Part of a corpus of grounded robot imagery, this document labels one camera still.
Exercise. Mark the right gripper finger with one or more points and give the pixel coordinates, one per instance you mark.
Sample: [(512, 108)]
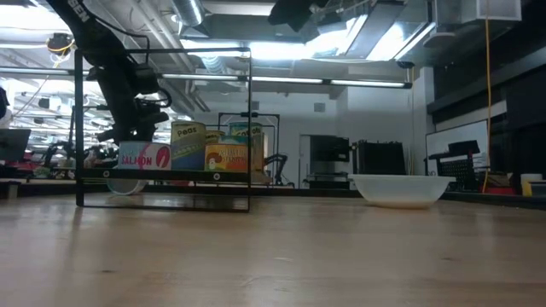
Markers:
[(292, 13)]

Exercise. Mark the short salmon can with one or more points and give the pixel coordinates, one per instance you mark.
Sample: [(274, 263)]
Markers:
[(145, 155)]

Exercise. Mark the tall peas can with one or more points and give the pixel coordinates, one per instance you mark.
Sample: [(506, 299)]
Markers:
[(187, 145)]

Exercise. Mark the short oranges can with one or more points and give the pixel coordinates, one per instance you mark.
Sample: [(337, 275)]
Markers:
[(126, 186)]

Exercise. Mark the short mushroom can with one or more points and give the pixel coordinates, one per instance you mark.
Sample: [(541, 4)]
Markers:
[(226, 158)]

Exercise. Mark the tall carrots can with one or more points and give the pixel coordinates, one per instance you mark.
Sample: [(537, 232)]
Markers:
[(246, 128)]

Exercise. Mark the black background robot arm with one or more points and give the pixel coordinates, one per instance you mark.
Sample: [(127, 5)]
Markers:
[(277, 162)]

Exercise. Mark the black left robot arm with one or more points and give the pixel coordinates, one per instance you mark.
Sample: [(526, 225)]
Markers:
[(89, 34)]

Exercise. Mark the long ceiling light bar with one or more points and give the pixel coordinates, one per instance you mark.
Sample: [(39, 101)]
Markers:
[(298, 79)]

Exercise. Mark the dark monitor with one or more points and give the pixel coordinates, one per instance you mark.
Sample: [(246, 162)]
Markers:
[(13, 145)]

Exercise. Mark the person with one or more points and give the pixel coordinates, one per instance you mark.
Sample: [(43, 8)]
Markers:
[(3, 104)]

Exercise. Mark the whiteboard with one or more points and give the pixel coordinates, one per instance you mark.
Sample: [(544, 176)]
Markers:
[(456, 136)]

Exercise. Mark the clear plastic bowl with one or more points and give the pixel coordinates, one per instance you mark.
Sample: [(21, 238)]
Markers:
[(401, 190)]

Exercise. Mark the black tool cart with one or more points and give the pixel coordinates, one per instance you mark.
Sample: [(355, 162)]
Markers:
[(458, 164)]

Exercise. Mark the wooden shelf with black frame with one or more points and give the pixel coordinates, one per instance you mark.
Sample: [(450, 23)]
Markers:
[(170, 175)]

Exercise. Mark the black aluminium table frame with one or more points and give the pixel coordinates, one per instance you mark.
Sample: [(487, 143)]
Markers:
[(42, 189)]

